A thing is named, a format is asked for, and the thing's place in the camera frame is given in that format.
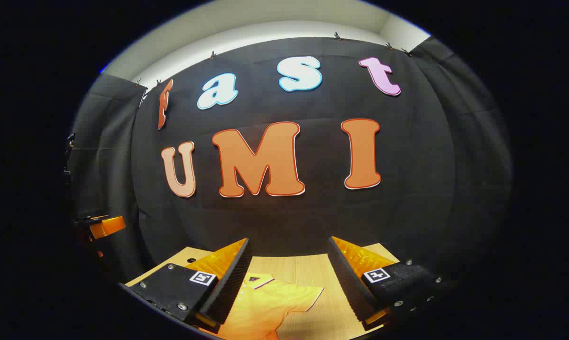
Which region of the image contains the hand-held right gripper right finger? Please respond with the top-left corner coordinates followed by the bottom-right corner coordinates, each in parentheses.
top-left (327, 236), bottom-right (455, 331)

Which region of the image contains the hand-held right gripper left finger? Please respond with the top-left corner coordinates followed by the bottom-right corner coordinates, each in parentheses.
top-left (119, 238), bottom-right (253, 331)

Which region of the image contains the orange T-shirt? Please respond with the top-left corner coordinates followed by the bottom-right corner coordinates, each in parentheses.
top-left (214, 272), bottom-right (324, 340)

